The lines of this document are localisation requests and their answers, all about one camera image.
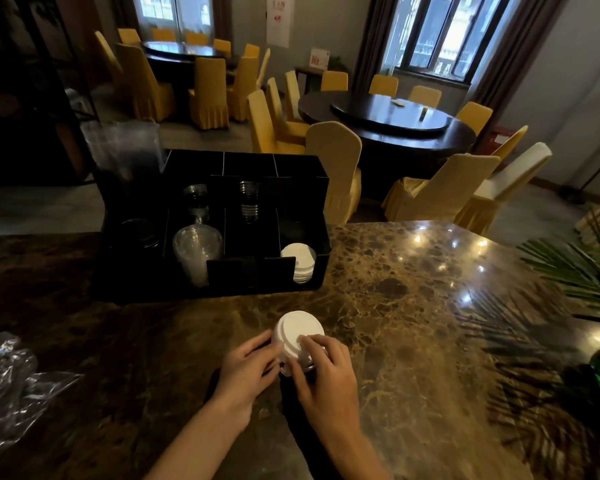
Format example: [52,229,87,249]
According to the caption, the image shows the person's left hand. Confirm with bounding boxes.
[213,329,284,421]

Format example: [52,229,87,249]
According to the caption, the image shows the person's right hand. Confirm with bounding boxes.
[285,334,360,438]

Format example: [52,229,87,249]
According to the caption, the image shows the white cup lid stack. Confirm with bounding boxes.
[271,310,327,378]

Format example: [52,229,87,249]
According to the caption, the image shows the person's left forearm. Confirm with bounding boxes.
[144,396,254,480]

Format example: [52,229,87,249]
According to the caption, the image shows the person's right forearm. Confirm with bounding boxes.
[312,419,394,480]

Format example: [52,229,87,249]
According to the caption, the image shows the black flat sleeve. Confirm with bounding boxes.
[203,366,344,480]

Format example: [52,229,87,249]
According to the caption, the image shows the white lids in organizer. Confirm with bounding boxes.
[280,243,318,284]

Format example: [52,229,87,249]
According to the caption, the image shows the black cup organizer box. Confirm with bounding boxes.
[91,149,332,304]

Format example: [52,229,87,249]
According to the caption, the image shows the stack of clear plastic cups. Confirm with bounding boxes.
[172,224,225,288]

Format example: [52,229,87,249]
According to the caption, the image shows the stack of clear lids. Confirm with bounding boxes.
[239,181,260,225]
[183,184,210,220]

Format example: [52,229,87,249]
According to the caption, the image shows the clear dome lid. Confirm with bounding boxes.
[119,218,162,249]

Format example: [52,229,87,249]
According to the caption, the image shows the group of yellow covered chairs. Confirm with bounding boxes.
[246,70,530,237]
[93,28,272,131]

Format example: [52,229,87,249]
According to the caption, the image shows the dark round dining table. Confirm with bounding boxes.
[298,90,478,195]
[141,41,227,95]

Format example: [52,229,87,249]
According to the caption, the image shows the crumpled clear plastic bag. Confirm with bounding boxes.
[0,301,84,466]

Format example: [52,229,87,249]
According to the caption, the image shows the tall clear plastic bag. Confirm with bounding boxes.
[80,119,164,183]

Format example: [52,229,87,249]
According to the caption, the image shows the dark round turntable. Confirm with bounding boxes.
[329,93,452,133]

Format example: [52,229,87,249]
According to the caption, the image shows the dark side table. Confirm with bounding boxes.
[294,66,352,95]

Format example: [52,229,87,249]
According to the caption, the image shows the green palm plant leaves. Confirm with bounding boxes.
[517,207,600,323]

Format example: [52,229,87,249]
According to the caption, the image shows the red box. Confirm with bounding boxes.
[479,125,514,156]

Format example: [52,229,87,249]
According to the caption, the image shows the dark brown curtain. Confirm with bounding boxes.
[472,0,572,141]
[352,0,407,91]

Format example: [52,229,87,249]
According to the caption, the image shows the dark wooden shelf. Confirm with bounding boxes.
[0,0,102,187]

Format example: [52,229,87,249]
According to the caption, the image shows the small bright window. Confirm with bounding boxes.
[132,0,216,37]

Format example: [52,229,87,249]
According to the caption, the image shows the large dark framed window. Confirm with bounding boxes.
[384,0,513,85]

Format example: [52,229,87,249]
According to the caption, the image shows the white wall poster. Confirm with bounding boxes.
[265,0,295,49]

